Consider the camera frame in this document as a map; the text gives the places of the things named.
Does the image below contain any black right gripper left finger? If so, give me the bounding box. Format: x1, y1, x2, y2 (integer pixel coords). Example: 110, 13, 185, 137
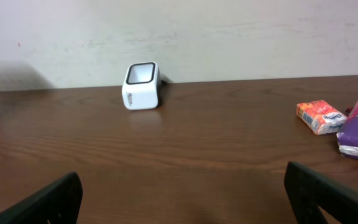
0, 172, 83, 224

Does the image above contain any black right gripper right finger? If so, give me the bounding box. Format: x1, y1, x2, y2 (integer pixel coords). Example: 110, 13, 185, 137
284, 162, 358, 223

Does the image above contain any small orange tissue pack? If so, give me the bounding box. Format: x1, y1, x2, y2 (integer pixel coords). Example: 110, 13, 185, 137
296, 100, 347, 135

